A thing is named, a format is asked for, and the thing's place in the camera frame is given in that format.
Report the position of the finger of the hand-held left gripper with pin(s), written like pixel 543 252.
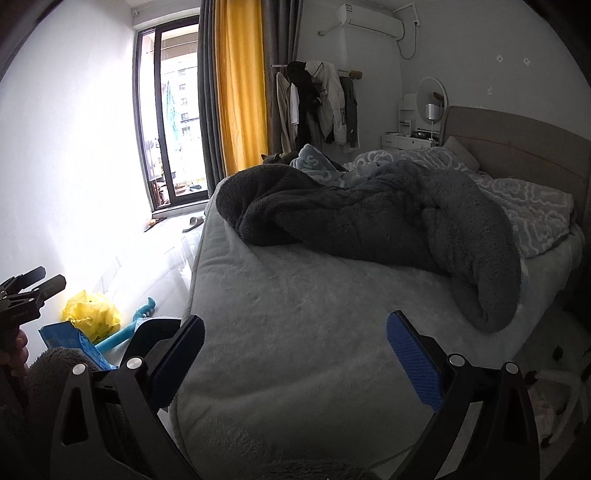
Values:
pixel 25 279
pixel 48 288

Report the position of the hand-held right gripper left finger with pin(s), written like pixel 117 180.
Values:
pixel 184 355

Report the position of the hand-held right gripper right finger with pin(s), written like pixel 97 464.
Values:
pixel 411 355

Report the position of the person's left hand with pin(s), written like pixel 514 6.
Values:
pixel 21 350

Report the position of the yellow plastic bag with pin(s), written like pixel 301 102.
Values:
pixel 92 314

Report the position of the blue toy dinosaur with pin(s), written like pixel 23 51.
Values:
pixel 124 332

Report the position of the bed with grey sheet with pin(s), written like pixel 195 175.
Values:
pixel 300 323

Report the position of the small brown object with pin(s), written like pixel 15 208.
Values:
pixel 153 224

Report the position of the grey slipper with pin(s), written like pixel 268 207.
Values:
pixel 193 225

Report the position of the dark grey fleece blanket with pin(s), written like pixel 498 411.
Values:
pixel 369 217

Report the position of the cloud patterned duvet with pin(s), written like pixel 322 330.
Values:
pixel 521 203

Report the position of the sliding glass door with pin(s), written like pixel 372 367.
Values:
pixel 147 115

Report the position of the beige pillow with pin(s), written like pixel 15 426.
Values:
pixel 459 150

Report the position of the grey cat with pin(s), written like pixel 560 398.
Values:
pixel 270 159

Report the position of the white vanity table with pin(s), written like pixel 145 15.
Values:
pixel 397 141

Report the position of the white shelf organizer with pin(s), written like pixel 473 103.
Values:
pixel 406 115

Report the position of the silver table lamp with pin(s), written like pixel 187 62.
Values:
pixel 431 110

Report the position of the dark grey garment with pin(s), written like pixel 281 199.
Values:
pixel 351 115

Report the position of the dark grey curtain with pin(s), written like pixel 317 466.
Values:
pixel 281 37
pixel 210 92

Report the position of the beige coat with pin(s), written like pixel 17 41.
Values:
pixel 284 110

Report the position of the white jacket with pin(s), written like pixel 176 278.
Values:
pixel 333 101

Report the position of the round white mirror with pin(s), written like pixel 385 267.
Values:
pixel 427 90

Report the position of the yellow curtain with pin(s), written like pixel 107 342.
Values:
pixel 240 92

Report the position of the white air conditioner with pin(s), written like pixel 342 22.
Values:
pixel 369 21

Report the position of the clothes rack rail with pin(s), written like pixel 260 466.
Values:
pixel 353 73

